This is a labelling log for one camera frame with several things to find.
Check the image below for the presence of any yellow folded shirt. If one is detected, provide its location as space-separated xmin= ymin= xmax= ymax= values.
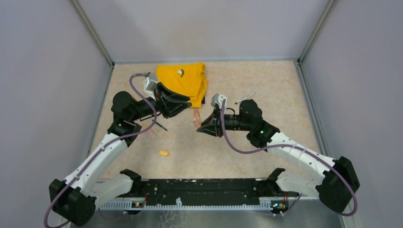
xmin=155 ymin=63 xmax=208 ymax=108

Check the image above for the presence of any white marker pen black tip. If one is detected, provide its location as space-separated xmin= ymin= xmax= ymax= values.
xmin=234 ymin=93 xmax=256 ymax=105

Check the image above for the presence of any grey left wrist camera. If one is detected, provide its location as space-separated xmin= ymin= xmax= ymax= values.
xmin=143 ymin=72 xmax=159 ymax=100

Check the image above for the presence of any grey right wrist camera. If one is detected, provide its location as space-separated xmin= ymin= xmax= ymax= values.
xmin=211 ymin=93 xmax=228 ymax=109

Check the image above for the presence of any thin black pen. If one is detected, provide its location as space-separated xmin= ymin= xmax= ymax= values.
xmin=153 ymin=121 xmax=168 ymax=131

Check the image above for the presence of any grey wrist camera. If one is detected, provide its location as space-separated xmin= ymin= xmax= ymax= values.
xmin=143 ymin=72 xmax=159 ymax=100
xmin=211 ymin=93 xmax=228 ymax=109

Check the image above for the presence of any orange highlighter cap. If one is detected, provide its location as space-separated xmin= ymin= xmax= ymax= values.
xmin=159 ymin=150 xmax=169 ymax=156

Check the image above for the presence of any orange highlighter pen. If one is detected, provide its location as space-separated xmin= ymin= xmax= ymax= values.
xmin=192 ymin=108 xmax=202 ymax=128

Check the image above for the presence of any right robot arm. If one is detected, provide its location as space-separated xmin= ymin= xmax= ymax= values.
xmin=196 ymin=95 xmax=360 ymax=217

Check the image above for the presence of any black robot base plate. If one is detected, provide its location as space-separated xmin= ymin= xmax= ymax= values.
xmin=117 ymin=170 xmax=299 ymax=213

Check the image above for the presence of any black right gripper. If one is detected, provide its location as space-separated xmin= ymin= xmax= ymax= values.
xmin=197 ymin=107 xmax=251 ymax=138

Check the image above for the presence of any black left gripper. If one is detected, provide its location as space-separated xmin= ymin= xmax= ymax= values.
xmin=130 ymin=81 xmax=192 ymax=121

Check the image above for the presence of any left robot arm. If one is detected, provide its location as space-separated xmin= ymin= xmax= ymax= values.
xmin=44 ymin=83 xmax=192 ymax=228

